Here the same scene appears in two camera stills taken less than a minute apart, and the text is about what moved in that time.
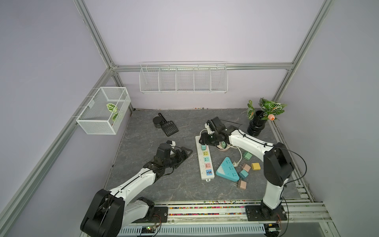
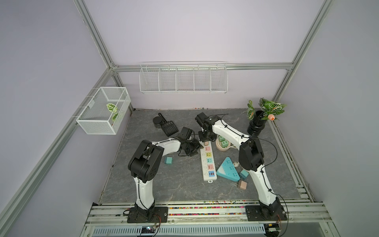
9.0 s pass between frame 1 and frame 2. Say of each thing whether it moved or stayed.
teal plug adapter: stayed
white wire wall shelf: stayed
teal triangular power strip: stayed
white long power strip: moved
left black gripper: moved
